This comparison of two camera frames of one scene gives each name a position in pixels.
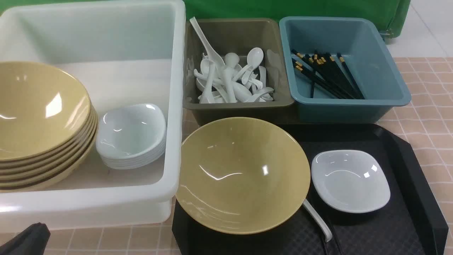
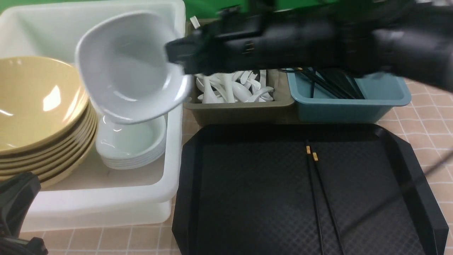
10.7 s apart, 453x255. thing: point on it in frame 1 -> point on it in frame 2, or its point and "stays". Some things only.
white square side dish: x=350 y=181 -> x=123 y=59
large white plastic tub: x=120 y=52 stays
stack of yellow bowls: x=47 y=129 stays
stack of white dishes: x=131 y=136 stays
